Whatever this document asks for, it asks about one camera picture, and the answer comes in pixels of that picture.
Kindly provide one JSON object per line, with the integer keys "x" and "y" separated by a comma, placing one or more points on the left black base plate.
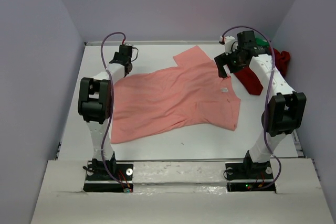
{"x": 98, "y": 180}

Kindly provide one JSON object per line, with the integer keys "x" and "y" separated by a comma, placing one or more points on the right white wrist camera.
{"x": 230, "y": 43}

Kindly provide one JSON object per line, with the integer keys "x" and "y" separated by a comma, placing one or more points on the aluminium rail back edge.
{"x": 159, "y": 42}

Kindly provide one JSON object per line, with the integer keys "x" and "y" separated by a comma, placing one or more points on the red t shirt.
{"x": 255, "y": 77}

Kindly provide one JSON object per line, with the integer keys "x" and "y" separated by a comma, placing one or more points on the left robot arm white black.
{"x": 96, "y": 104}

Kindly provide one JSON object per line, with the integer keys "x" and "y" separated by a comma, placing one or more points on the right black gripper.
{"x": 226, "y": 60}

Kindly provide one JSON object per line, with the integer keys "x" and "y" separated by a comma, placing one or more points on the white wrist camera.
{"x": 230, "y": 43}
{"x": 127, "y": 43}

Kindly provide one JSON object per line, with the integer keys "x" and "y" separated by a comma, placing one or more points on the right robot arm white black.
{"x": 284, "y": 107}

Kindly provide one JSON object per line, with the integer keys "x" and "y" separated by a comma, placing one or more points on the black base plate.
{"x": 98, "y": 180}
{"x": 239, "y": 180}

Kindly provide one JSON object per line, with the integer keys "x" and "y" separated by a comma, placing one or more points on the pink t shirt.
{"x": 190, "y": 93}

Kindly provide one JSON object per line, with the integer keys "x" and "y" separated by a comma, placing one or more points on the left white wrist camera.
{"x": 127, "y": 43}

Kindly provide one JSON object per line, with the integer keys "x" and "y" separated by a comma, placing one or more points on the aluminium rail front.
{"x": 230, "y": 160}

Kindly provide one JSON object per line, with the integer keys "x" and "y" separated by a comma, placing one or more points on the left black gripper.
{"x": 118, "y": 59}

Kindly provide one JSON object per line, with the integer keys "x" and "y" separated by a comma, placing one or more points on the green t shirt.
{"x": 262, "y": 42}

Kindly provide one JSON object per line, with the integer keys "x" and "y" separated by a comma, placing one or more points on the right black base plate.
{"x": 239, "y": 180}

